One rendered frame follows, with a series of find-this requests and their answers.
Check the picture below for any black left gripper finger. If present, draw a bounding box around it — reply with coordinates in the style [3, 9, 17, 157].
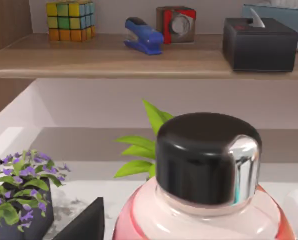
[52, 196, 105, 240]

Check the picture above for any pink bottle with black cap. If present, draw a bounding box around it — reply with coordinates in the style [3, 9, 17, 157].
[111, 112, 297, 240]

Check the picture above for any purple flower plant grey pot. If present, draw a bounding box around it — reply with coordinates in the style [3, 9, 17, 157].
[0, 149, 71, 240]

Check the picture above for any green leafy plant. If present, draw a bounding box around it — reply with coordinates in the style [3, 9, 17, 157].
[113, 99, 175, 180]

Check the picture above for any wooden shelf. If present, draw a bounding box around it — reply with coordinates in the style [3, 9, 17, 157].
[0, 0, 298, 121]

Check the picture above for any blue stapler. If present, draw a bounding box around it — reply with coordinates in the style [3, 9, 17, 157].
[123, 16, 164, 56]

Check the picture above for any colourful puzzle cube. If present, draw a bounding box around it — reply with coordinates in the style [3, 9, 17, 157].
[45, 0, 97, 43]

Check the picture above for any red and brown box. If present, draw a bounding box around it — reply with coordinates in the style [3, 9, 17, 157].
[155, 6, 197, 45]

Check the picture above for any black tissue box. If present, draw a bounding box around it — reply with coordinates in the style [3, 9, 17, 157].
[222, 7, 298, 73]

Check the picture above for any light blue tissue box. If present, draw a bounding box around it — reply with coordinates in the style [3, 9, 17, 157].
[241, 1, 298, 54]

